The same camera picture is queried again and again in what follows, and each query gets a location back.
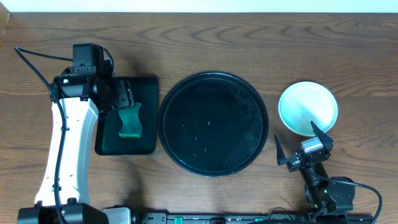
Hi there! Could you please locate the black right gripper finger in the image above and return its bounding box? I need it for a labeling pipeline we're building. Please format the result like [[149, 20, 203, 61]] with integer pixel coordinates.
[[274, 134, 287, 166], [310, 121, 333, 151]]

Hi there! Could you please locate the green scouring sponge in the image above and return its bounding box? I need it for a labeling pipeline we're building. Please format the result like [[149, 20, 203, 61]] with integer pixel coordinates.
[[119, 102, 142, 138]]

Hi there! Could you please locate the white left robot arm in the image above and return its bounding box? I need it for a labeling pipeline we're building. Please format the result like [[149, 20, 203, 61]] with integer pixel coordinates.
[[17, 65, 142, 223]]

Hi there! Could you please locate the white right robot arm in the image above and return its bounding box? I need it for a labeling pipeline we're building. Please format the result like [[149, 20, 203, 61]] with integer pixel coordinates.
[[274, 121, 356, 223]]

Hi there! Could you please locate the black rectangular tray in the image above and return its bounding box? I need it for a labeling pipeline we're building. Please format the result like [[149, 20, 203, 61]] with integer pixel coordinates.
[[95, 77, 158, 156]]

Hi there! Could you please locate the black round tray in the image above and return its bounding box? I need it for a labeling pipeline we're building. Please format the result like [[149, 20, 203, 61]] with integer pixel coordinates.
[[157, 72, 269, 177]]

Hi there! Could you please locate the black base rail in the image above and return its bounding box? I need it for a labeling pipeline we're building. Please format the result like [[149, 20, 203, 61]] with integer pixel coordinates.
[[131, 212, 373, 224]]

